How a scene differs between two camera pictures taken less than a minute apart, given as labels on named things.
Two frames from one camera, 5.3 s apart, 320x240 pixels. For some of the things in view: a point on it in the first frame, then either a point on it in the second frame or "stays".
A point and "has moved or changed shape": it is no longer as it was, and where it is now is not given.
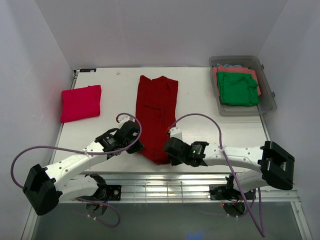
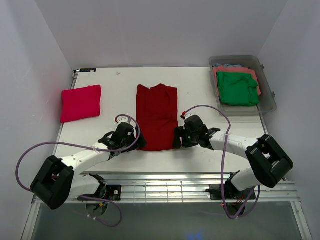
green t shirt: (238, 89) stays
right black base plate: (227, 192) stays
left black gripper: (138, 147) stays
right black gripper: (174, 162) to (179, 132)
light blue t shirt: (228, 66) stays
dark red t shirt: (156, 112) has moved or changed shape
